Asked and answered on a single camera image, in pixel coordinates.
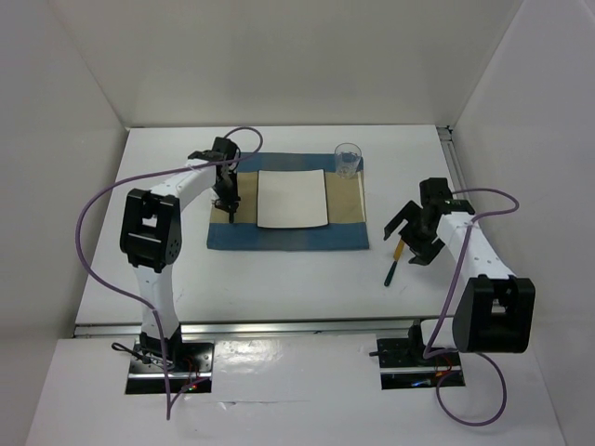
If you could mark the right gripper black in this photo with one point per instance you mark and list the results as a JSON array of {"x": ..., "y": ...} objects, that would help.
[{"x": 408, "y": 213}]

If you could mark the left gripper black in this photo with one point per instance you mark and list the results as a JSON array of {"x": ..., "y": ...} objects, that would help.
[{"x": 232, "y": 197}]

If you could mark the gold knife green handle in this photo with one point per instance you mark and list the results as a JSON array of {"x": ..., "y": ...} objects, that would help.
[{"x": 396, "y": 257}]

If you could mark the square white plate dark rim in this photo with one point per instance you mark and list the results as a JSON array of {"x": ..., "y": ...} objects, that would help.
[{"x": 291, "y": 200}]

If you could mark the blue beige white cloth placemat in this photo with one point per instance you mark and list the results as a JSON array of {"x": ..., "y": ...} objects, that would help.
[{"x": 346, "y": 230}]

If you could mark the clear plastic cup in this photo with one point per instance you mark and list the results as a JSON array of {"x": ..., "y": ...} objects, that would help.
[{"x": 347, "y": 158}]

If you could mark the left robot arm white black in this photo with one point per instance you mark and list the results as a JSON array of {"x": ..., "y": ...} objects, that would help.
[{"x": 151, "y": 237}]

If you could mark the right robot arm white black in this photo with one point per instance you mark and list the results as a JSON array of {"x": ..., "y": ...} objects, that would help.
[{"x": 488, "y": 308}]

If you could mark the right side aluminium rail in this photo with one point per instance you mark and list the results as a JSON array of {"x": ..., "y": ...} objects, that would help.
[{"x": 445, "y": 135}]

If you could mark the aluminium rail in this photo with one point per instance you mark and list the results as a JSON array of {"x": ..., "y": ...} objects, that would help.
[
  {"x": 281, "y": 327},
  {"x": 445, "y": 135}
]

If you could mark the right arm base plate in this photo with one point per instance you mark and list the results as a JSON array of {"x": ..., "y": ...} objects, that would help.
[{"x": 402, "y": 365}]

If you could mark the front aluminium rail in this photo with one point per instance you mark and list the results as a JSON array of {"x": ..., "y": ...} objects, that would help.
[{"x": 281, "y": 327}]

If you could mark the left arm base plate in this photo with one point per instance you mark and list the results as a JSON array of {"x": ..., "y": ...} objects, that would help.
[{"x": 190, "y": 372}]

